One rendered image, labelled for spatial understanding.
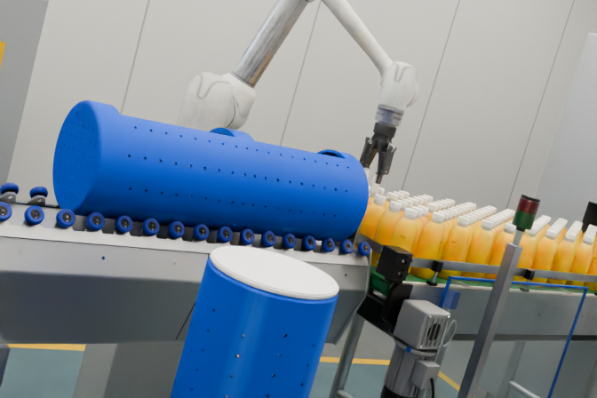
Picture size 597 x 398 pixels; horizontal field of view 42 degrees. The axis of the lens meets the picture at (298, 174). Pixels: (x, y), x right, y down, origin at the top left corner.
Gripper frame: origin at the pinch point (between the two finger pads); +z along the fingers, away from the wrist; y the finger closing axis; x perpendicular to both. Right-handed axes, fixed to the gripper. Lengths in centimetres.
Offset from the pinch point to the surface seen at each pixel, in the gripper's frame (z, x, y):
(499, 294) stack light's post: 21, 24, 46
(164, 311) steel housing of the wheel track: 41, -77, 19
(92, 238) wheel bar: 22, -102, 20
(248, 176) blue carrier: 1, -65, 22
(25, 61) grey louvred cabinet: -2, -76, -138
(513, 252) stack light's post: 7, 24, 46
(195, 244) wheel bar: 21, -74, 20
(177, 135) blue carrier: -6, -86, 17
